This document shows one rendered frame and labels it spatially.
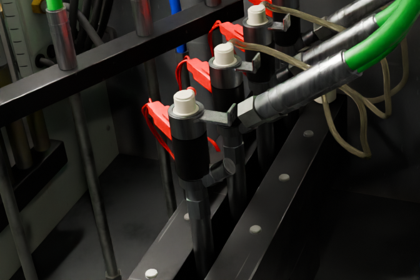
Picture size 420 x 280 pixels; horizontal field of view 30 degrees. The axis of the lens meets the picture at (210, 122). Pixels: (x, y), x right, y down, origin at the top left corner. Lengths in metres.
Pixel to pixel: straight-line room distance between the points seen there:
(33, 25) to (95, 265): 0.28
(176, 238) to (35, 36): 0.31
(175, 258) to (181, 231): 0.04
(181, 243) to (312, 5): 0.32
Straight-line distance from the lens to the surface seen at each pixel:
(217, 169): 0.61
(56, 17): 0.71
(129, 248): 0.93
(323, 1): 0.87
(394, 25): 0.50
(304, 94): 0.54
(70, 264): 0.93
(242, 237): 0.69
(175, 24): 0.79
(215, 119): 0.58
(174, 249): 0.69
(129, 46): 0.76
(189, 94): 0.59
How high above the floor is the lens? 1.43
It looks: 32 degrees down
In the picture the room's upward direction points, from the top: 6 degrees counter-clockwise
